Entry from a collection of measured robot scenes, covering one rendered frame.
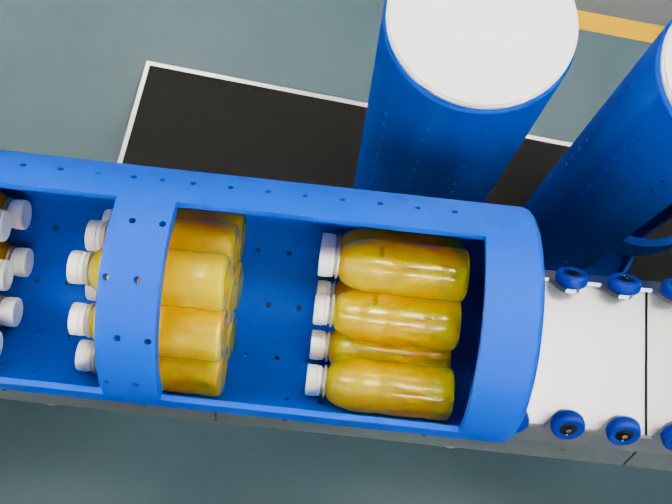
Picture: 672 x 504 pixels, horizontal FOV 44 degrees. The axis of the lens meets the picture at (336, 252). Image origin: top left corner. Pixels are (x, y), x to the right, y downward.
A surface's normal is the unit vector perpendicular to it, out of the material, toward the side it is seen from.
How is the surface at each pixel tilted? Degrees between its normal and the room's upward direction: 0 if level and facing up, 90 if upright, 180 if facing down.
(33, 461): 0
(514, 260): 17
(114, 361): 49
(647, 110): 90
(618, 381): 0
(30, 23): 0
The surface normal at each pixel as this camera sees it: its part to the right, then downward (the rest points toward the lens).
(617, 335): 0.04, -0.26
